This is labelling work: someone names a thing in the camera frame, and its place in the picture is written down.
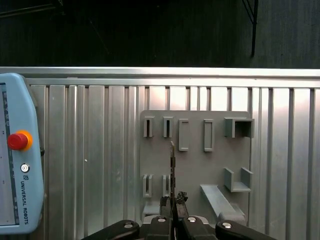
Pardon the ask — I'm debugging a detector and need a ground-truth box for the pale blue teach pendant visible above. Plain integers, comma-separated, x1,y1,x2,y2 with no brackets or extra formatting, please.
0,72,48,235

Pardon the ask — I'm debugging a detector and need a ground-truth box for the black metal table leg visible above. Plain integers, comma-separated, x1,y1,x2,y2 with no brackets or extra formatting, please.
241,0,260,58

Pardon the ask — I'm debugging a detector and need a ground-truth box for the grey parts rack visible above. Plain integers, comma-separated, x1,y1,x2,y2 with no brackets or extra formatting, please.
139,109,256,227

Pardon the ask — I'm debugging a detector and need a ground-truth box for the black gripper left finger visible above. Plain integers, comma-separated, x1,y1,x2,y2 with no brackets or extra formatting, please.
82,196,174,240

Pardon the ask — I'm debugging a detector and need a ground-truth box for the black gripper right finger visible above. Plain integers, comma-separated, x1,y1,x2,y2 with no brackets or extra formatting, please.
175,191,272,240

